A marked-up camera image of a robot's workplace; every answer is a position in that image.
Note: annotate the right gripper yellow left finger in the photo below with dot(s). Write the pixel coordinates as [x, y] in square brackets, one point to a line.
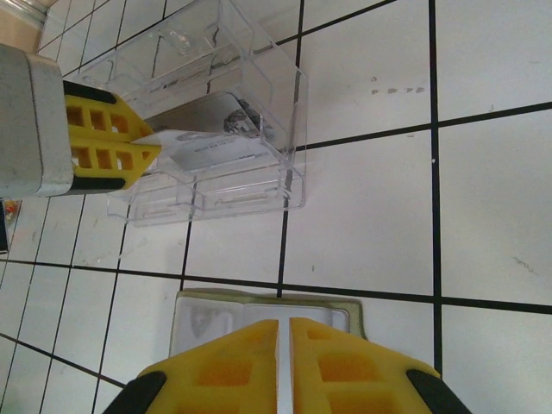
[215, 379]

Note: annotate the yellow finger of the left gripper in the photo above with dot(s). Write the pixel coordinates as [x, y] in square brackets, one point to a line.
[108, 166]
[103, 118]

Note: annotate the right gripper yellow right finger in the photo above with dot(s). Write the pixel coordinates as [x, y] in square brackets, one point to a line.
[358, 379]

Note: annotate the silver VIP credit card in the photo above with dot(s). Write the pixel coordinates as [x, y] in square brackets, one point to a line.
[202, 112]
[202, 323]
[215, 153]

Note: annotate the clear acrylic card stand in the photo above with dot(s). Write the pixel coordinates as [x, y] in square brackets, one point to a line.
[233, 202]

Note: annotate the orange red snack bag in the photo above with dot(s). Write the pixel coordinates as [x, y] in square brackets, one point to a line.
[10, 210]

